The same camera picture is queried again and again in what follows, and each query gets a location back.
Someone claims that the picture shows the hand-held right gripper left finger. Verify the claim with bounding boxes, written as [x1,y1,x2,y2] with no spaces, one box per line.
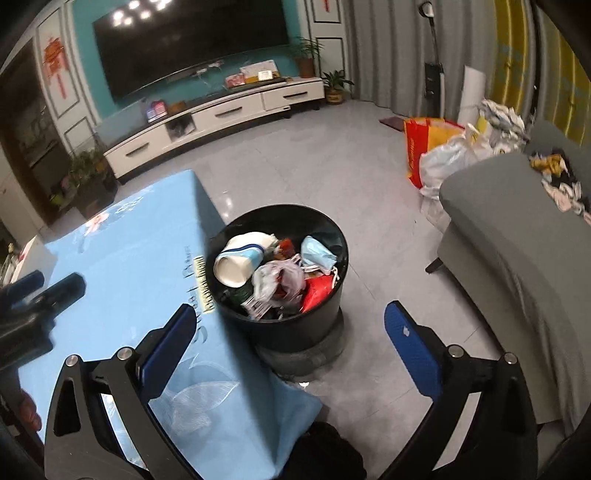
[41,304,198,480]

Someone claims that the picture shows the large black television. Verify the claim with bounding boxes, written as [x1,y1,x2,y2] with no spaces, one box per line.
[91,0,293,101]

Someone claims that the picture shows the white television cabinet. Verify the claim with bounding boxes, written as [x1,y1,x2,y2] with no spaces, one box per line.
[102,76,325,184]

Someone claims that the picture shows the crumpled patterned cloth pile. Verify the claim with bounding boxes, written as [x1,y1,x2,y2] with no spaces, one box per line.
[477,98,528,140]

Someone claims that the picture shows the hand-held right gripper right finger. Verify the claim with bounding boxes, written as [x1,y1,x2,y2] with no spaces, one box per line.
[383,300,540,480]

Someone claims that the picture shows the pile of clothes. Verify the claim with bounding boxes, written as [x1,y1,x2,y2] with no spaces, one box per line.
[527,147,591,223]

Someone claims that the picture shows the upright vacuum cleaner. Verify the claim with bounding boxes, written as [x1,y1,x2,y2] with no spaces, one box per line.
[417,0,447,119]

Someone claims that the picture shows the white blue-striped paper cup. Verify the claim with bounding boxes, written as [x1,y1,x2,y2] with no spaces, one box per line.
[213,232,279,289]

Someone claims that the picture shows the grey sofa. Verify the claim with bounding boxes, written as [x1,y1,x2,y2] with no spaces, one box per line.
[425,119,591,437]

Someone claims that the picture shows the floral blue tablecloth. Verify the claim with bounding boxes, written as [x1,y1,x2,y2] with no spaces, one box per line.
[11,169,325,477]

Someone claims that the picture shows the red yellow shopping bag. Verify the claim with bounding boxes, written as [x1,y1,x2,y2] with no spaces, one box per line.
[403,117,465,190]

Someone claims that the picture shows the black trash bin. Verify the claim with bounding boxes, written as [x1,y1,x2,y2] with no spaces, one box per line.
[205,203,350,354]

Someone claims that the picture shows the white clear plastic bag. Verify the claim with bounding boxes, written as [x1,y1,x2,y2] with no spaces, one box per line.
[250,259,307,302]

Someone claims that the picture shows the grey curtain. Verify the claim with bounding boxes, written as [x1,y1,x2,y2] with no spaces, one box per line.
[344,0,591,153]

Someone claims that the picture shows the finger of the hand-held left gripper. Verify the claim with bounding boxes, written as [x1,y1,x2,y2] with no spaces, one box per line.
[27,272,88,320]
[0,270,46,311]

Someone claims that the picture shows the white rolled board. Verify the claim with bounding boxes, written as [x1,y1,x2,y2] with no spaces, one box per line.
[461,65,487,126]

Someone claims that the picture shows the blue face mask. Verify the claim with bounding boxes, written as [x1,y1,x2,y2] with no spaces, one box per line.
[299,235,341,283]

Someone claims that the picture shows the white box with red mark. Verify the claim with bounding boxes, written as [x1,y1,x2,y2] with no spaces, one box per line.
[17,233,48,278]

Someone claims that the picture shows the tall potted plant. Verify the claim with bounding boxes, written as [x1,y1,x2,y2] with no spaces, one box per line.
[290,36,325,79]

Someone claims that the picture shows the small potted plant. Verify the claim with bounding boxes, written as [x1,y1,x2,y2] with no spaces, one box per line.
[321,68,355,105]

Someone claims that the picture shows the glass aquarium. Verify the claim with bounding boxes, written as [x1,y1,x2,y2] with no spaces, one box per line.
[93,98,151,145]

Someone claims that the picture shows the white orange gift box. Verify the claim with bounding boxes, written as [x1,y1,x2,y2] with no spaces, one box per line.
[239,60,281,85]

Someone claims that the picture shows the white plastic sack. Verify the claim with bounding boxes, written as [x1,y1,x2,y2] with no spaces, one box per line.
[418,133,482,200]

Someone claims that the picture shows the person's left hand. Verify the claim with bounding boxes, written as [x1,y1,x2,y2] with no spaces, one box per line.
[17,390,44,431]

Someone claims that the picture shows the dark cloth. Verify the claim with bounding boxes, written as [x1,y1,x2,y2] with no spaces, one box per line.
[290,420,369,480]

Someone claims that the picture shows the bushy plant on dark stand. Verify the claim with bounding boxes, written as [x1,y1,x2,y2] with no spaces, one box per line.
[47,147,119,219]

